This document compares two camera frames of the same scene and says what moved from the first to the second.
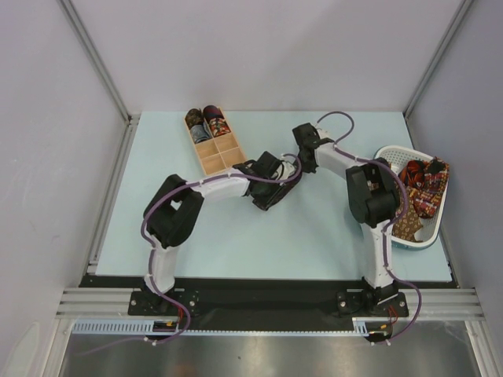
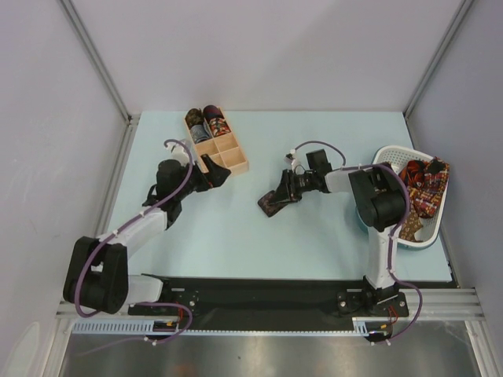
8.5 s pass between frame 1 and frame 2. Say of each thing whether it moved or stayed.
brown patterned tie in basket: stayed
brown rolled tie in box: stayed
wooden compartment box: stayed
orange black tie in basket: stayed
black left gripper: moved
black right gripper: moved
